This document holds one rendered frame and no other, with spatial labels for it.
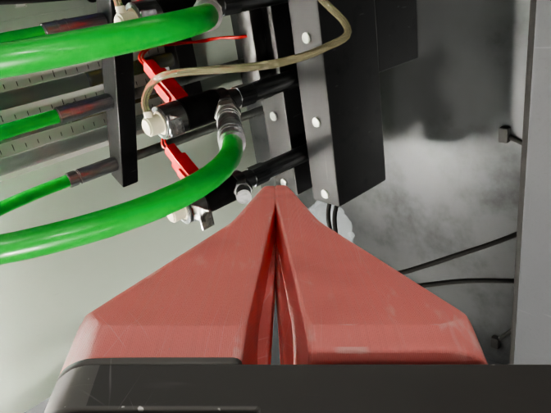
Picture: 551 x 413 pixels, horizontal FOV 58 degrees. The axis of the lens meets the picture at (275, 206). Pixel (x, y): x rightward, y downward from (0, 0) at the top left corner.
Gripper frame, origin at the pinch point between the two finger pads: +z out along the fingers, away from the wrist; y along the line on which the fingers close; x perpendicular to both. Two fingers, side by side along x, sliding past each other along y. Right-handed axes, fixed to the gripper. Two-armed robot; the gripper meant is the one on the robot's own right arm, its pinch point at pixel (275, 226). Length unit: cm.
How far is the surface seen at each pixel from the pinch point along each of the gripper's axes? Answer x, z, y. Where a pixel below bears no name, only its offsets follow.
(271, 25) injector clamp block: 6.4, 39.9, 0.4
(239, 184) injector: 17.6, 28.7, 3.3
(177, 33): -0.4, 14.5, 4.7
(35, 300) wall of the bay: 41, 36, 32
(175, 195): 6.5, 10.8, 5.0
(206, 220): 17.5, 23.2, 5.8
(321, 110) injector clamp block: 12.9, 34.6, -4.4
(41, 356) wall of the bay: 49, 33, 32
